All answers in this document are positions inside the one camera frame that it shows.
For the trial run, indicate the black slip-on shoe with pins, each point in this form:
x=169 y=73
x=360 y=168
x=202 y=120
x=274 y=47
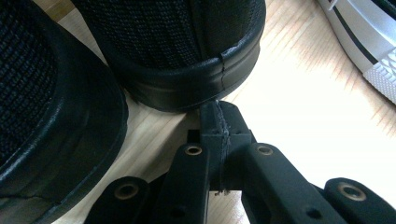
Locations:
x=171 y=46
x=46 y=109

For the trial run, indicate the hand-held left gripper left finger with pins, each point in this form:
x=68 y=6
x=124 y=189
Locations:
x=213 y=133

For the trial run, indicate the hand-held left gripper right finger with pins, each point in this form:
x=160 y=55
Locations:
x=238 y=133

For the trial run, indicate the black and white canvas sneaker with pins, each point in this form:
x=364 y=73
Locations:
x=358 y=31

